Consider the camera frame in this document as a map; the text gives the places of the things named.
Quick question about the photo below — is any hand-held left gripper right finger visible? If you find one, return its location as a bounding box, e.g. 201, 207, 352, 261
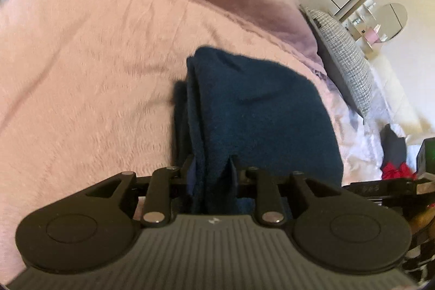
229, 156, 328, 228

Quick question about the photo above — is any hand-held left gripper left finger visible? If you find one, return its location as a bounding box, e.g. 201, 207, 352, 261
85, 154, 198, 228

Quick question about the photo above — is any blue knit sweater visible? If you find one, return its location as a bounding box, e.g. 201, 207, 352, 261
172, 45, 344, 219

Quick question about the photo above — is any person's right hand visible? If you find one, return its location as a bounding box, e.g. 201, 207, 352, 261
408, 207, 435, 236

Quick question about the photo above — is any red garment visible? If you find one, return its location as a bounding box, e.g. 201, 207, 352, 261
380, 161, 419, 181

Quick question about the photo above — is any dark grey garment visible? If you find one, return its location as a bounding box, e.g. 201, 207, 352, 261
380, 123, 408, 170

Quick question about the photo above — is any white padded headboard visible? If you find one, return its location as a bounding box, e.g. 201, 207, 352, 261
369, 52, 435, 136

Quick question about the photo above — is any grey checked cushion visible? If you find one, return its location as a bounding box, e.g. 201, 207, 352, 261
301, 5, 374, 117

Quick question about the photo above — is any white vanity shelf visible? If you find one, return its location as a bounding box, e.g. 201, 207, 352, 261
341, 0, 390, 61

